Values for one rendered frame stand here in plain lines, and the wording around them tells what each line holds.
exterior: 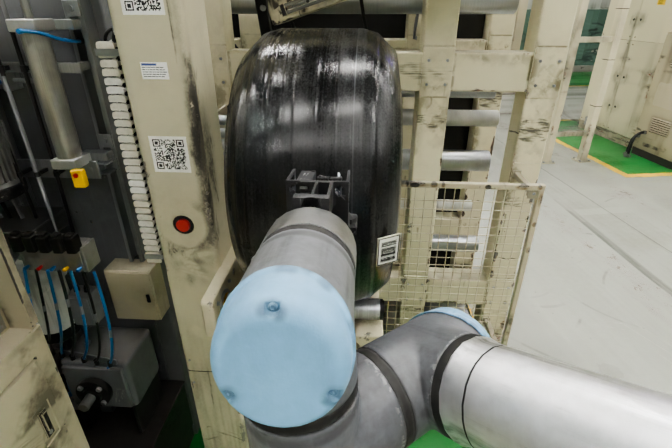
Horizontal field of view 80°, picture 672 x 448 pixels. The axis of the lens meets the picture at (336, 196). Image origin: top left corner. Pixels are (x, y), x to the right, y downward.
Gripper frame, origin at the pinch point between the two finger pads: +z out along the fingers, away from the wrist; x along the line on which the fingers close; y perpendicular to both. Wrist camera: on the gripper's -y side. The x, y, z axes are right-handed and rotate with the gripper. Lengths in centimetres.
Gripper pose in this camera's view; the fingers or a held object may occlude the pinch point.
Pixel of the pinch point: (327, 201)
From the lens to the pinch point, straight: 59.8
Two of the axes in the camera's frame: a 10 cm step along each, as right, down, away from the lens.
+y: 0.1, -9.5, -3.1
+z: 0.6, -3.1, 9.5
